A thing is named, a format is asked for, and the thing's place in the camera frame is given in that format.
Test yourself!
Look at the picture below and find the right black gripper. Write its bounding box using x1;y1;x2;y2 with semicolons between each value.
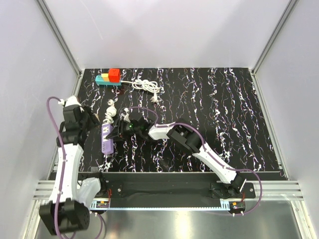
107;119;141;143

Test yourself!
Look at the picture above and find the purple power strip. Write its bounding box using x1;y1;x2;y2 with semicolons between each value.
101;123;114;155

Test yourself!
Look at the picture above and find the teal power strip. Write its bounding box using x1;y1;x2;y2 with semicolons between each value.
95;75;121;87

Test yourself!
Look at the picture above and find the yellow cube plug adapter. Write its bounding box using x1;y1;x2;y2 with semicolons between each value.
103;73;110;82

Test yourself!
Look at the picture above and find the red cube socket adapter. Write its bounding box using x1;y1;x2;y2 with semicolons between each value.
108;68;121;83

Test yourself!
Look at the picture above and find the white power cord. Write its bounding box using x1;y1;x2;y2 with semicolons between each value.
120;79;165;104

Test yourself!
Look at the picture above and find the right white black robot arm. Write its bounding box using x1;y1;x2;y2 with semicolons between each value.
102;113;246;199

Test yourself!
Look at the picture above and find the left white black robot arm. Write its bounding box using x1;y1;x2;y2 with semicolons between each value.
39;96;108;239

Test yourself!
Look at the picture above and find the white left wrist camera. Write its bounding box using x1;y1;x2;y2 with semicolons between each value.
64;96;82;109

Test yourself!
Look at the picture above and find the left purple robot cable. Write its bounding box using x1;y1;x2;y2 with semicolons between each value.
46;96;105;239

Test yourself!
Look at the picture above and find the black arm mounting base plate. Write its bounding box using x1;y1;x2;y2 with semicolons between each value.
48;171;286;209

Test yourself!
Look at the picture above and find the left aluminium frame post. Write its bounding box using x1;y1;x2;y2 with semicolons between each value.
35;0;82;77

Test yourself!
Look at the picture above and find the aluminium frame post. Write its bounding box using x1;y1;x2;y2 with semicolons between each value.
251;0;299;75
35;0;82;77

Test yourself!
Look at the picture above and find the right aluminium frame post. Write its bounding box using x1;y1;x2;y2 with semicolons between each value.
251;0;299;75

